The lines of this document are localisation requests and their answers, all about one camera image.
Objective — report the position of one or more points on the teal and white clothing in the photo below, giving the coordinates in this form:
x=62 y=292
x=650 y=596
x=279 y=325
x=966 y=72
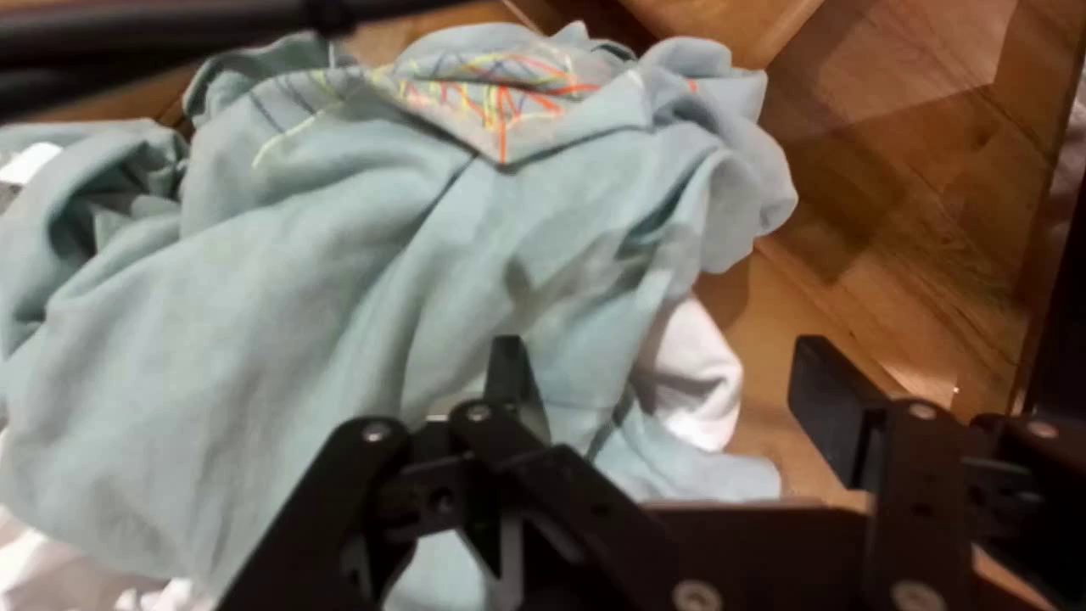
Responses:
x=188 y=314

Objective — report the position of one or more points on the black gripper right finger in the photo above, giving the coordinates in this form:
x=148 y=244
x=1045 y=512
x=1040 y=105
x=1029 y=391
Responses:
x=943 y=490

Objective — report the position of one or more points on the brown leather sofa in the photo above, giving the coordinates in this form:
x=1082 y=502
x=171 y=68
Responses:
x=918 y=150

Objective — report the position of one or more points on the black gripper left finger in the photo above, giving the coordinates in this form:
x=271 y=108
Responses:
x=544 y=524

